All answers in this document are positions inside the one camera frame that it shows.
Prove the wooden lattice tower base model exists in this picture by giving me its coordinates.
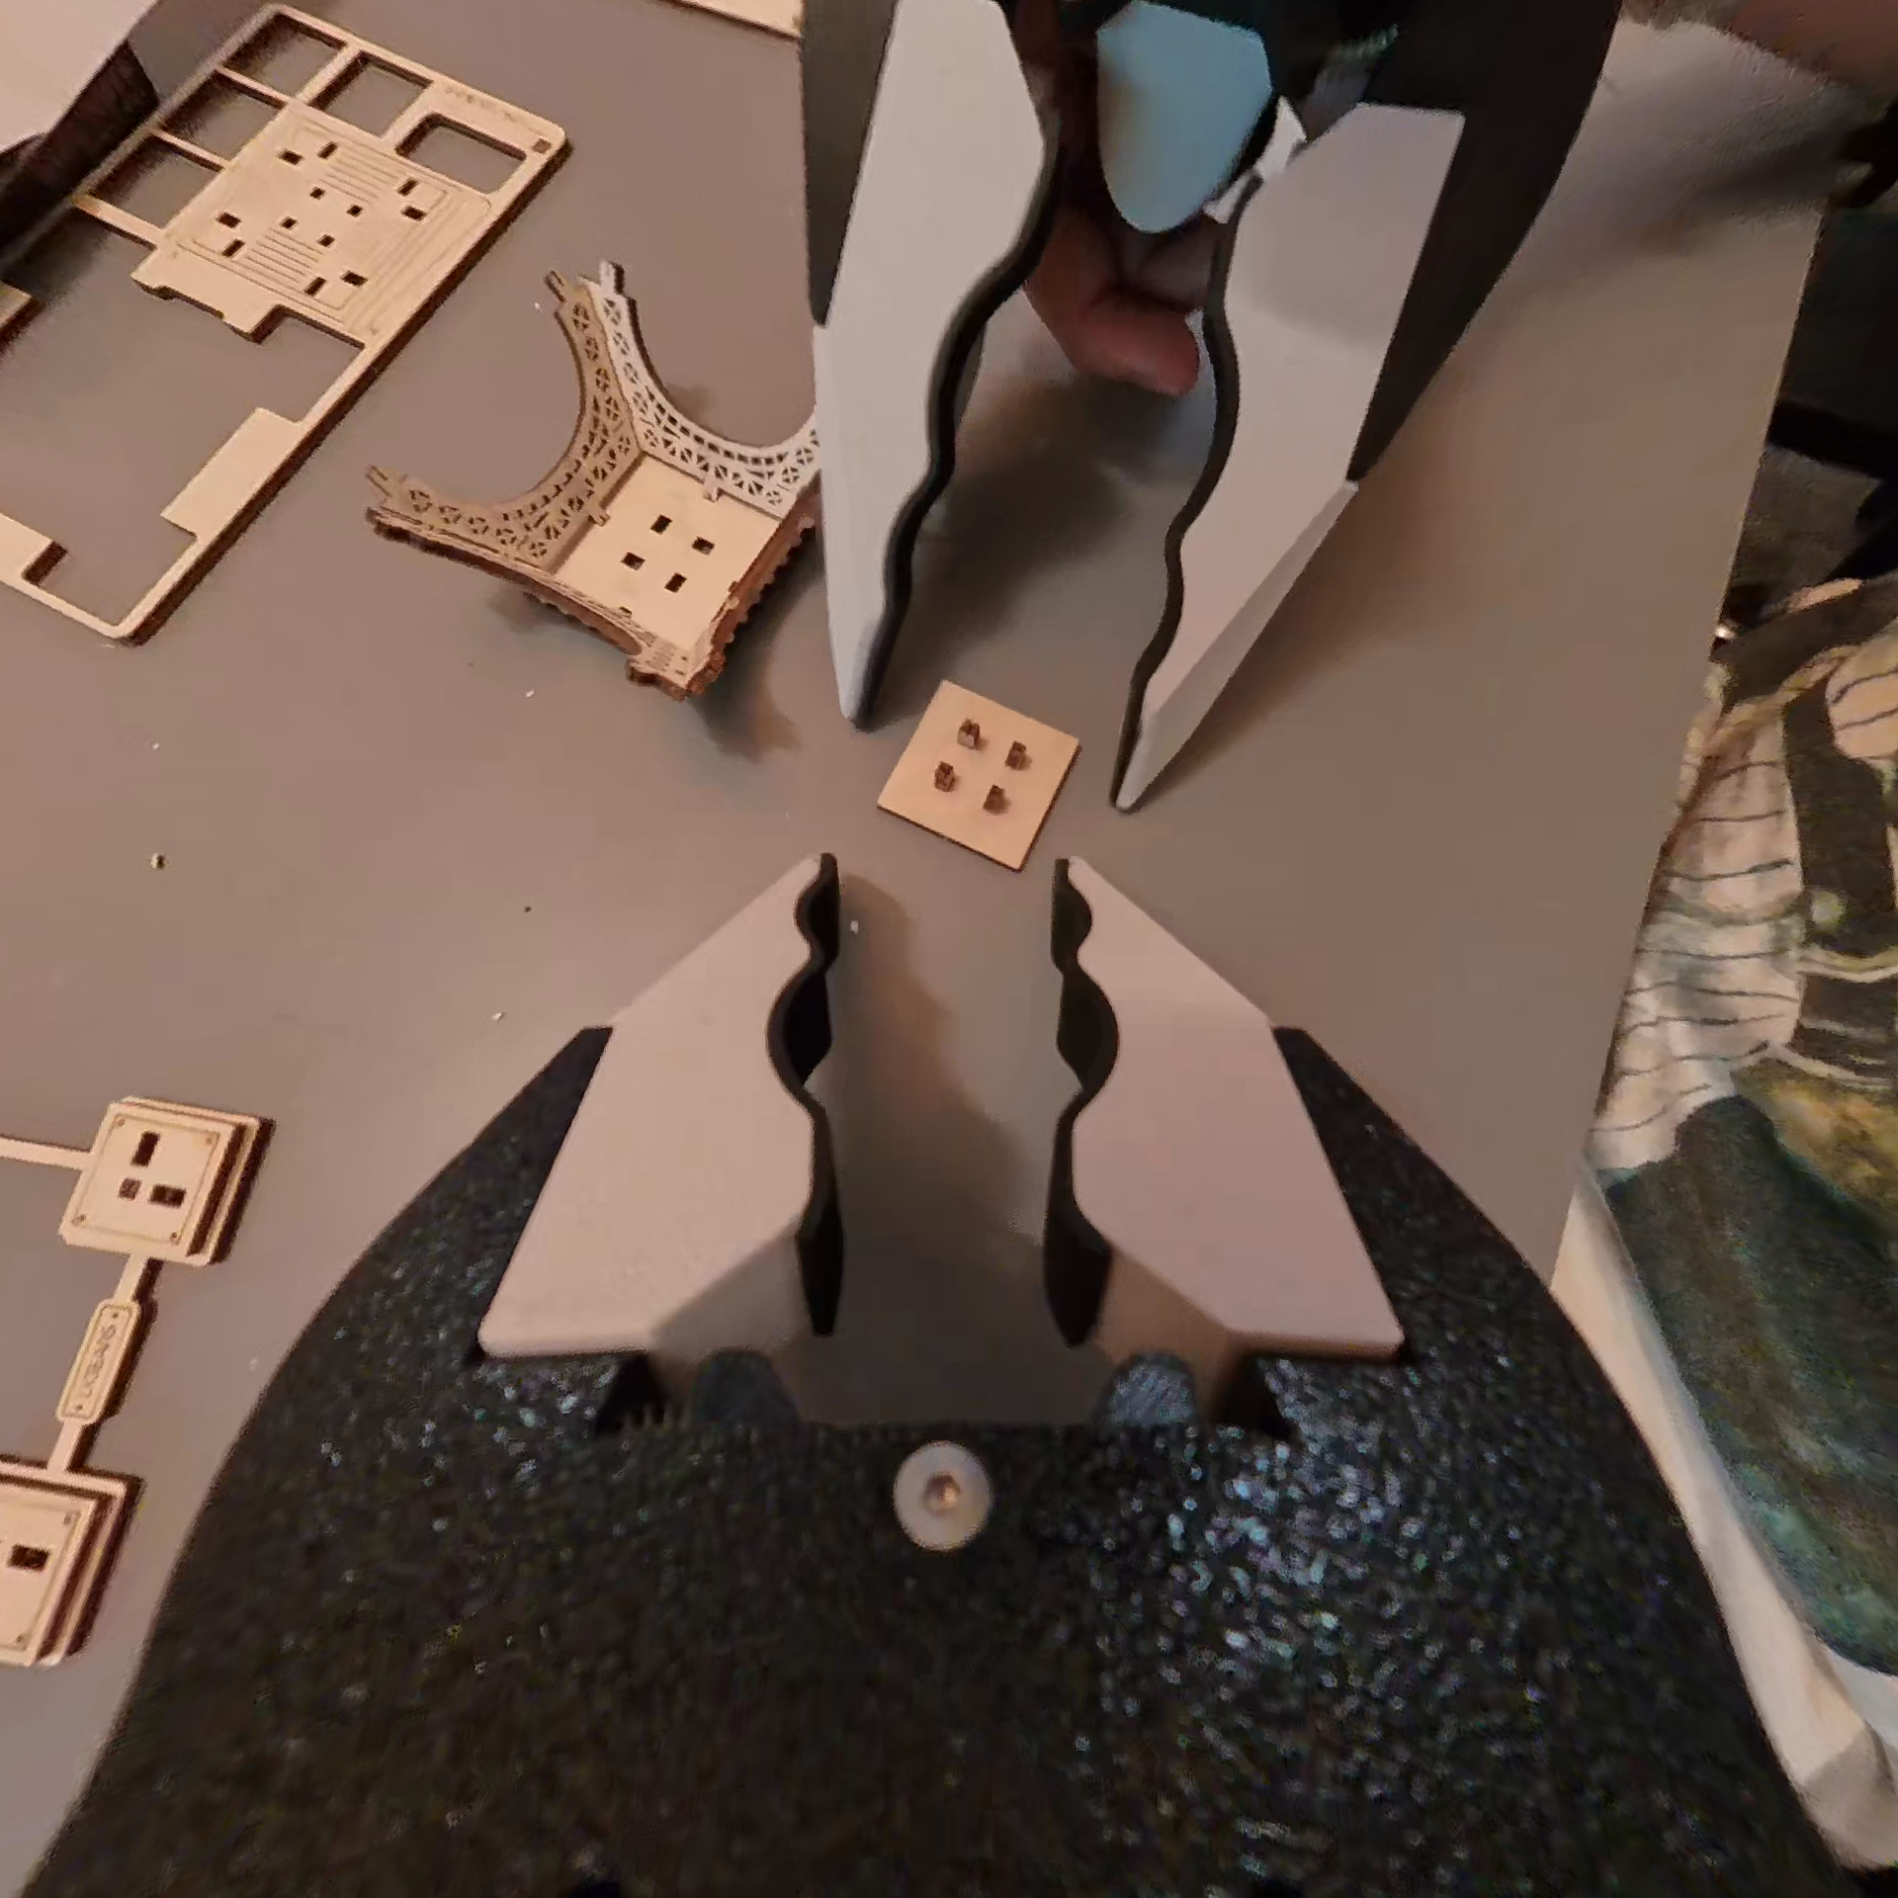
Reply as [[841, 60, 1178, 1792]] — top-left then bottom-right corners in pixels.
[[365, 265, 819, 702]]

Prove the grey desk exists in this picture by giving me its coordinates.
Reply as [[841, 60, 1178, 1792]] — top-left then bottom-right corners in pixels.
[[0, 0, 1830, 1898]]

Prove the printed shirt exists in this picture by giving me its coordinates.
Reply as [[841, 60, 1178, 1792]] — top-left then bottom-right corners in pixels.
[[1589, 578, 1898, 1678]]

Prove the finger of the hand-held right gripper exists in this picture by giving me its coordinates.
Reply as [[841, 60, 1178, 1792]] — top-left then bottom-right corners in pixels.
[[808, 0, 1066, 730], [1114, 103, 1468, 813]]

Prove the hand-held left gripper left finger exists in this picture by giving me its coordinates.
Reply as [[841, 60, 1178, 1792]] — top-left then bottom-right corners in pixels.
[[477, 854, 847, 1359]]

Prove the person's right forearm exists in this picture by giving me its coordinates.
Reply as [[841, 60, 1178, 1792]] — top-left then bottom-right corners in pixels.
[[1620, 0, 1898, 136]]

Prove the dark box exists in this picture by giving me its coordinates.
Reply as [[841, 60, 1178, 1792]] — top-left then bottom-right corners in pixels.
[[0, 36, 187, 292]]

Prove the person's right hand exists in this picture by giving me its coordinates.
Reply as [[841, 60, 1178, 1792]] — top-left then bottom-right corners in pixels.
[[1023, 166, 1232, 396]]

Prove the wooden square corner frame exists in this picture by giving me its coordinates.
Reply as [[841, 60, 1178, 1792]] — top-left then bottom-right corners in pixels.
[[0, 1098, 274, 1672]]

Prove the white instruction booklet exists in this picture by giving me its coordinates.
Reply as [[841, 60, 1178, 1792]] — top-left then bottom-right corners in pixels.
[[0, 0, 157, 153]]

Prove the large wooden puzzle sheet frame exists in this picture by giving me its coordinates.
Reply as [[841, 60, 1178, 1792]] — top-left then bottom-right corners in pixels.
[[0, 4, 571, 647]]

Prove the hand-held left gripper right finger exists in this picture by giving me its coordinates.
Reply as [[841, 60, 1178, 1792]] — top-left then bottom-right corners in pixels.
[[1042, 858, 1406, 1363]]

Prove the small square wooden peg plate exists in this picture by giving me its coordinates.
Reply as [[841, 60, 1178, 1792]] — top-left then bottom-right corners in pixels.
[[873, 683, 1078, 872]]

